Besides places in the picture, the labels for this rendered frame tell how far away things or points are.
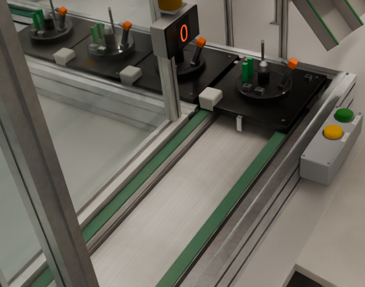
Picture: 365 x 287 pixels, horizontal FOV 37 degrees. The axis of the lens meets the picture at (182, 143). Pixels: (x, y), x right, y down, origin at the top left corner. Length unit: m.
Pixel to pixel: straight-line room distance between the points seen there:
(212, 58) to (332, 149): 0.48
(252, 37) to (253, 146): 0.63
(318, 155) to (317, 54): 0.60
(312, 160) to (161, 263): 0.39
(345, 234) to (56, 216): 0.80
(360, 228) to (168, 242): 0.40
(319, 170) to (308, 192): 0.08
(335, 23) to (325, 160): 0.50
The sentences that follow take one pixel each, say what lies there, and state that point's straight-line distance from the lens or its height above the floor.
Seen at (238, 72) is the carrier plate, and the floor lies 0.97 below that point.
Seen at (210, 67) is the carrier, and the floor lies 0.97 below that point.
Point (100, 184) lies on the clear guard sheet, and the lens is 1.17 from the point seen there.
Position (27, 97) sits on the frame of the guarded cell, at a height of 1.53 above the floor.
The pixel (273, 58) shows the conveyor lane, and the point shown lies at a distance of 1.54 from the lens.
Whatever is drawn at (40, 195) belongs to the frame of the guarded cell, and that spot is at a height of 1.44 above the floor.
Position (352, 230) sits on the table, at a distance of 1.21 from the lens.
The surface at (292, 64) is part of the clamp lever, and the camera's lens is 1.31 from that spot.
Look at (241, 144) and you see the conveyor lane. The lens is 1.31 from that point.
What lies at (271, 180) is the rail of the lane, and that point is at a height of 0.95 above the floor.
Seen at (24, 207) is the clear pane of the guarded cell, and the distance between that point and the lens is 0.49.
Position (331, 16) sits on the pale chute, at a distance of 1.58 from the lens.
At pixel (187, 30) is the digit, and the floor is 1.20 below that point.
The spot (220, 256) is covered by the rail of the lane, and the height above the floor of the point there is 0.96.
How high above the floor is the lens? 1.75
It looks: 39 degrees down
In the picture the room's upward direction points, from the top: 7 degrees counter-clockwise
